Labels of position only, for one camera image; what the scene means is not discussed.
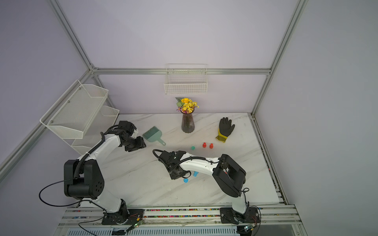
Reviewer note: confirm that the yellow flower bouquet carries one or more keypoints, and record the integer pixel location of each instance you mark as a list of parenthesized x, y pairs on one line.
[(186, 105)]

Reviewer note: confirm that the dark glass vase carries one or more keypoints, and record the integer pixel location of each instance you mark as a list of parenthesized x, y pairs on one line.
[(188, 124)]

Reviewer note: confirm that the lower white mesh shelf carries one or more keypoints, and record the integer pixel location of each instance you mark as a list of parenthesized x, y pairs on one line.
[(104, 119)]

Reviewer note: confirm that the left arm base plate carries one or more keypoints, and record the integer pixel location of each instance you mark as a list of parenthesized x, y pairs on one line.
[(131, 217)]

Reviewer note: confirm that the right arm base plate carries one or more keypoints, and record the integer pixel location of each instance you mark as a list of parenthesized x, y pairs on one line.
[(228, 215)]

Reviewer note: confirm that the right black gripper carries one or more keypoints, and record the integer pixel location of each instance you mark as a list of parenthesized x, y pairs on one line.
[(174, 175)]

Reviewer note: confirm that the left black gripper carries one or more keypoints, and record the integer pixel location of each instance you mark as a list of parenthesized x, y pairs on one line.
[(141, 144)]

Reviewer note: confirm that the black yellow work glove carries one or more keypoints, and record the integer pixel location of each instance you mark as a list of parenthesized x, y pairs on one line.
[(226, 127)]

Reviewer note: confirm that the white wire wall basket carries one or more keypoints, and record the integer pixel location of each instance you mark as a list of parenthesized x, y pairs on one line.
[(186, 79)]

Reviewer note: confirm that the upper white mesh shelf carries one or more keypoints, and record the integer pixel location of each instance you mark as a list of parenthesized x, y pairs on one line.
[(72, 115)]

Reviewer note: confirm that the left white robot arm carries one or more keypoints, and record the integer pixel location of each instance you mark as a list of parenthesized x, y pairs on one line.
[(83, 179)]

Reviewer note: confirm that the green dustpan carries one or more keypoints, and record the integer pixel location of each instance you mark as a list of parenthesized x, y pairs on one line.
[(154, 135)]

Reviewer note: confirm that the white mesh shelf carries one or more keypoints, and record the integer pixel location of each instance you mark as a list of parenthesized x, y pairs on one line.
[(104, 119), (72, 115)]

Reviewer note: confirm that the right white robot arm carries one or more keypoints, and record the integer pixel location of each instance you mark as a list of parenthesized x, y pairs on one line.
[(229, 175)]

